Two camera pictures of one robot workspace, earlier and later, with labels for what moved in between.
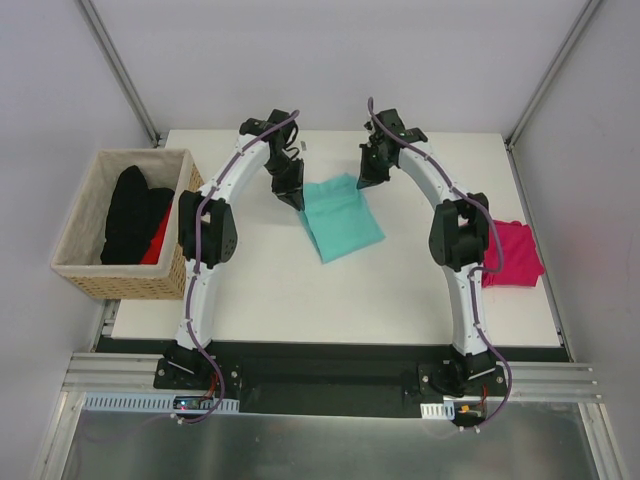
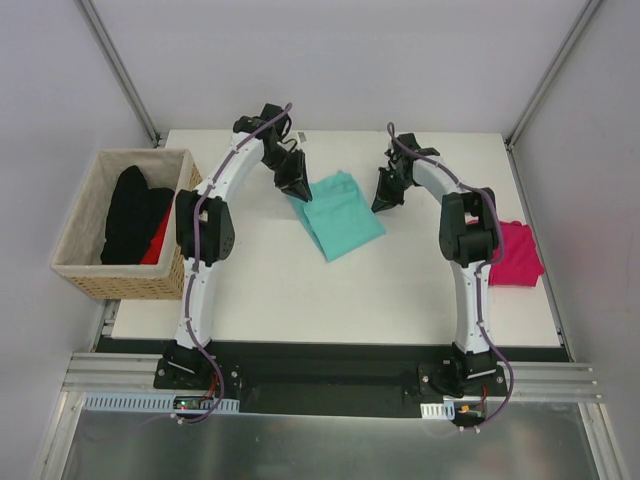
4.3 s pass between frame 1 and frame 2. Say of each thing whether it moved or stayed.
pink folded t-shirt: stayed
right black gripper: moved
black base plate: stayed
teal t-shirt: stayed
